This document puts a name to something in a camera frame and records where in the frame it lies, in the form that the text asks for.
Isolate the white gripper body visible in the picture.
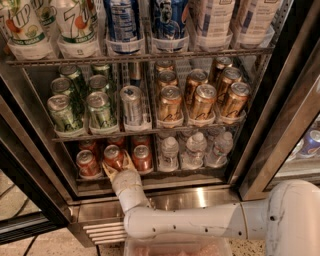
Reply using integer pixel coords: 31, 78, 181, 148
112, 170, 150, 213

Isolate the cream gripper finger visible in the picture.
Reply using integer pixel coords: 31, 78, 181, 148
122, 150, 136, 171
102, 162, 119, 181

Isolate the red coke can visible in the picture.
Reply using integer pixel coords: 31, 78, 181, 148
79, 140, 99, 156
103, 145, 124, 171
76, 150, 101, 179
107, 136, 126, 148
132, 145, 152, 172
131, 135, 151, 147

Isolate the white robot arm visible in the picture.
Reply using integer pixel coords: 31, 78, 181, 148
102, 158, 320, 256

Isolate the steel fridge vent grille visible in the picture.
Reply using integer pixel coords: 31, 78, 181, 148
68, 188, 268, 248

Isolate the green can front right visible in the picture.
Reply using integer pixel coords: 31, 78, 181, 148
86, 91, 116, 129

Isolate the green can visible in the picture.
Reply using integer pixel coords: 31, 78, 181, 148
51, 77, 83, 113
91, 64, 113, 80
47, 94, 83, 132
88, 74, 115, 99
59, 65, 87, 98
86, 91, 116, 129

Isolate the silver can front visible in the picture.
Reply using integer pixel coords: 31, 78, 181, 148
120, 85, 143, 126

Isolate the gold can front left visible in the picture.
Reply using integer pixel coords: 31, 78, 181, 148
158, 86, 182, 122

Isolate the gold can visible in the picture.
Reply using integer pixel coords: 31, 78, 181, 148
221, 82, 251, 118
189, 84, 217, 120
155, 60, 174, 73
184, 69, 208, 105
217, 67, 242, 102
158, 86, 182, 122
209, 57, 233, 83
157, 70, 178, 92

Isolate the left glass fridge door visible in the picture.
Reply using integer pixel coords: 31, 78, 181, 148
0, 81, 70, 244

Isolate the glass fridge door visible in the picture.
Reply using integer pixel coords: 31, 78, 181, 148
239, 41, 320, 201
0, 81, 70, 244

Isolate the green can front left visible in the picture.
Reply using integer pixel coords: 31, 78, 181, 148
47, 94, 83, 132

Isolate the green can middle right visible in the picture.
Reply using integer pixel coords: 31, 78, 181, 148
88, 74, 115, 99

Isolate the green can back left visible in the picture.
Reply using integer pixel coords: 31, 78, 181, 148
59, 65, 87, 98

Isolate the gold can front middle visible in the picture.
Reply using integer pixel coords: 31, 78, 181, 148
189, 84, 217, 120

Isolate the gold can middle left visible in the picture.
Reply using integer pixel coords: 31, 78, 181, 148
157, 70, 178, 92

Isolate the dark can behind silver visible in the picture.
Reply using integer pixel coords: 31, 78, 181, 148
128, 62, 142, 87

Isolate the green can back right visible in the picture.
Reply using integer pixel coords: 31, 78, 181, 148
91, 64, 113, 80

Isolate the green can middle left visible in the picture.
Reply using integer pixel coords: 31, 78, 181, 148
51, 77, 83, 113

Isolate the gold can back left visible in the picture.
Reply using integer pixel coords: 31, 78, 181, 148
155, 60, 174, 73

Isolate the gold can middle centre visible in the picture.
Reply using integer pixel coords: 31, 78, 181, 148
184, 69, 208, 105

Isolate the gold can front right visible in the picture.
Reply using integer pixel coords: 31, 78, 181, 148
221, 82, 251, 118

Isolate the gold can middle right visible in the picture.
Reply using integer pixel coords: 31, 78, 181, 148
217, 67, 242, 102

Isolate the gold can back right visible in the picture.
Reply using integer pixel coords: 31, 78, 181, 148
209, 57, 233, 83

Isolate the right glass fridge door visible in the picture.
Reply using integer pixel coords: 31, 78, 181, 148
239, 41, 320, 201

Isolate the blue can behind glass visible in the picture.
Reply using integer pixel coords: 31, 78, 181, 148
298, 129, 320, 158

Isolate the clear water bottle left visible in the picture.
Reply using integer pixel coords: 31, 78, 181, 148
159, 137, 179, 172

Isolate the clear water bottle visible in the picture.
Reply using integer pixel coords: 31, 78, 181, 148
182, 132, 207, 170
159, 137, 179, 172
205, 132, 233, 168

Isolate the clear water bottle middle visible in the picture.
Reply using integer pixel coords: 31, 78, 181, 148
182, 132, 207, 170

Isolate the clear water bottle right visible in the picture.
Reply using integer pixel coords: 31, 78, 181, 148
205, 132, 233, 168

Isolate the blue drink bottle right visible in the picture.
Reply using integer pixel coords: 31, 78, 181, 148
150, 0, 189, 40

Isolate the blue drink bottle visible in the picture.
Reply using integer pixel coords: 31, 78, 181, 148
150, 0, 189, 40
104, 0, 141, 54

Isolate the blue drink bottle left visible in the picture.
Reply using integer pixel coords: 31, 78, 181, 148
104, 0, 141, 54

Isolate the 7up bottle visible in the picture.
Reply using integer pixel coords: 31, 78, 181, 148
53, 0, 97, 44
0, 0, 48, 46

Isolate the white drink bottle left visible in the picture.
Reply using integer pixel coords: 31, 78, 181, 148
193, 0, 235, 37

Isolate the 7up bottle far left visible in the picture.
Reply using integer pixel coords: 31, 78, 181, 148
0, 0, 48, 46

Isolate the middle wire shelf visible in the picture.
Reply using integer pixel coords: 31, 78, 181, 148
51, 122, 242, 142

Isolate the wire shelf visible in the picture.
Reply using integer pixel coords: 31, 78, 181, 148
5, 47, 274, 67
51, 122, 242, 142

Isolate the upper wire shelf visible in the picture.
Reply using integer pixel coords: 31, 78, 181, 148
5, 47, 274, 67

